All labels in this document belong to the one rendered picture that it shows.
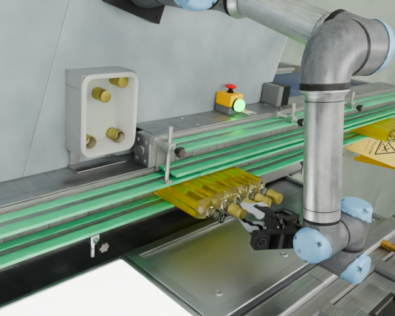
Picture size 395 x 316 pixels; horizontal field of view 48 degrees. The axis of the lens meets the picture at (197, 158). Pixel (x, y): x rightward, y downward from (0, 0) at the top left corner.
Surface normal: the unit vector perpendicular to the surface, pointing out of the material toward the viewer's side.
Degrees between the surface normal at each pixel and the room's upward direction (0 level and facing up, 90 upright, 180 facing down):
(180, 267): 90
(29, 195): 90
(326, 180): 51
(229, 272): 90
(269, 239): 31
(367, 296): 90
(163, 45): 0
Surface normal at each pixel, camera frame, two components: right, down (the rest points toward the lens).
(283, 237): 0.25, 0.33
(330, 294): 0.11, -0.92
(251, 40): 0.70, 0.33
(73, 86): -0.71, 0.19
